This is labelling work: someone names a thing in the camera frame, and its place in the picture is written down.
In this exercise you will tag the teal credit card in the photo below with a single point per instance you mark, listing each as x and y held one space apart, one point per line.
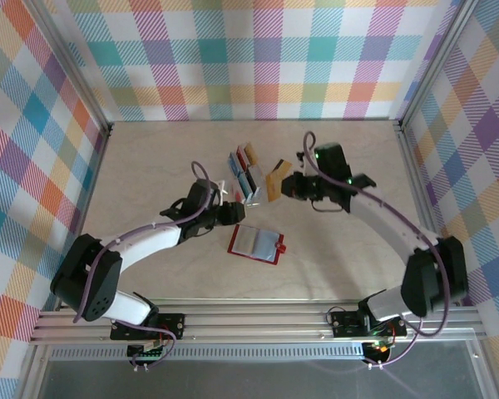
244 183

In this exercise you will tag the green circuit board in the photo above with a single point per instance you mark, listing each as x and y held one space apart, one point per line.
149 355

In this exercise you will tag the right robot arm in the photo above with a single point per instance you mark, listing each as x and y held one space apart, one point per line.
391 220

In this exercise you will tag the aluminium side rail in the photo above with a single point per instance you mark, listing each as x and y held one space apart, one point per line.
92 174
422 208

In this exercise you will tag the aluminium base beam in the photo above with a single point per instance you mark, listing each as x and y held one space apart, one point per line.
253 324

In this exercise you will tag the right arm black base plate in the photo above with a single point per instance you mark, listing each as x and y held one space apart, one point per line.
345 326

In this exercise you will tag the grey metal sheet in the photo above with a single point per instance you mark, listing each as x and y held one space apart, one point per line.
253 380

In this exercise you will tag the red credit card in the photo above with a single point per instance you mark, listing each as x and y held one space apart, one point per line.
243 157

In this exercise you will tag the plaid cloth panel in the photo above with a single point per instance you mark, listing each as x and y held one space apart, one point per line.
474 187
253 50
21 166

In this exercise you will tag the gold credit card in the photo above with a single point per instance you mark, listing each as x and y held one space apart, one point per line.
252 154
272 189

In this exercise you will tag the blue credit card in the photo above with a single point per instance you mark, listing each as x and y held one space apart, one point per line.
234 163

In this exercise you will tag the orange circuit board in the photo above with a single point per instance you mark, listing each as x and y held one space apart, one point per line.
378 348

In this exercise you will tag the white card with red dot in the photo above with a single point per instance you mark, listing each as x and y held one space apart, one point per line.
235 192

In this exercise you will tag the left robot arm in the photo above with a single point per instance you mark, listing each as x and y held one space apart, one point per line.
149 245

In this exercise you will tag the gold card with black stripe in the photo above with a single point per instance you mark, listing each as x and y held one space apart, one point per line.
286 167

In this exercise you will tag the clear acrylic card stand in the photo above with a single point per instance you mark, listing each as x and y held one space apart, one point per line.
258 174

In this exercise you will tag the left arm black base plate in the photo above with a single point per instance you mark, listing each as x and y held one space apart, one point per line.
176 326

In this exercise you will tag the red leather card holder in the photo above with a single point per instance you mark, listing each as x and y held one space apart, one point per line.
270 245

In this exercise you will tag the black credit card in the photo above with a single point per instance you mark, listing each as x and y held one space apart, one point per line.
253 180

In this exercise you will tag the aluminium frame post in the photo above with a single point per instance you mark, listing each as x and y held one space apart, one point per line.
436 62
76 66

